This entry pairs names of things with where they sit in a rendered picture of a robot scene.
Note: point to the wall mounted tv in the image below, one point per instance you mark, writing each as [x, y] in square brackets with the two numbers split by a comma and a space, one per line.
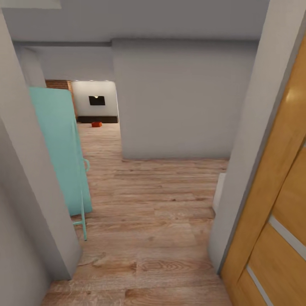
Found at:
[97, 100]

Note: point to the door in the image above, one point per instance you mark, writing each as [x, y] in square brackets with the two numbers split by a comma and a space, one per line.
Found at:
[266, 261]

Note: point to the cabinet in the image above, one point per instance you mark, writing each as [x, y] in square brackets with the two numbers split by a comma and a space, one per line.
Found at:
[103, 119]

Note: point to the standing mirror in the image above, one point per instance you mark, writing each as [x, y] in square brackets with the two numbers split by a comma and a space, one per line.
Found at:
[55, 112]

